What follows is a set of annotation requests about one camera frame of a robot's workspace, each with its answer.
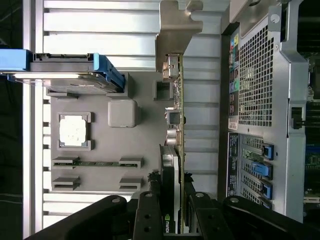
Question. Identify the open PC case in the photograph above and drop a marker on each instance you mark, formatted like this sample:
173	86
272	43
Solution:
282	75

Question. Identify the blue disk carrier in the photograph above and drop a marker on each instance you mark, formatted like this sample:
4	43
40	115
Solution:
110	70

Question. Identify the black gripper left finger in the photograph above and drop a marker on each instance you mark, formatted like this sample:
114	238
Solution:
147	220

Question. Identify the silver hard disk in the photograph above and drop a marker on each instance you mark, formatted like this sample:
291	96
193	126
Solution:
62	83

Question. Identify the green RAM stick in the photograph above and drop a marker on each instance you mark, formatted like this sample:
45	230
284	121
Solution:
100	163

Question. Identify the black rear panel label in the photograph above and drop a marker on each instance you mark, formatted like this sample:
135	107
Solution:
232	162

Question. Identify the blue card retainer clip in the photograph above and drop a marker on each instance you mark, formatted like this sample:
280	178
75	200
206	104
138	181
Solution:
262	171
266	203
267	190
268	152

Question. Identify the grey parts rack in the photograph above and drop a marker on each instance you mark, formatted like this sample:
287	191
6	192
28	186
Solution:
100	140

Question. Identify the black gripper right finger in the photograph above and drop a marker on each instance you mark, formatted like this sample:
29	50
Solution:
205	220

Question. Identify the green motherboard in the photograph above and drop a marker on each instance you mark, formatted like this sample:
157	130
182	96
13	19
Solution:
313	155

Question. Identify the silver CPU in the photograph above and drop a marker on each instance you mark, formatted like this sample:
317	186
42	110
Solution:
72	131

